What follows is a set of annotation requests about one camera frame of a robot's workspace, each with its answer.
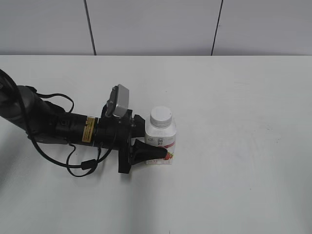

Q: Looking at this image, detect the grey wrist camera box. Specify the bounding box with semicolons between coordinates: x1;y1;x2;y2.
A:
105;84;129;118

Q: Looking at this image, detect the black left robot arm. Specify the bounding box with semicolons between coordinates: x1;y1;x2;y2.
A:
0;72;154;175

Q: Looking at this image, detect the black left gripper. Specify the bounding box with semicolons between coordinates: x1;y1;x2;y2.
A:
94;109;168;174

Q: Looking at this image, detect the white screw cap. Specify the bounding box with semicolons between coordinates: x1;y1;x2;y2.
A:
150;106;172;128

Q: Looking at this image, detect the white yogurt drink bottle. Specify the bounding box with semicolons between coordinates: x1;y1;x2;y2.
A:
145;117;176;165

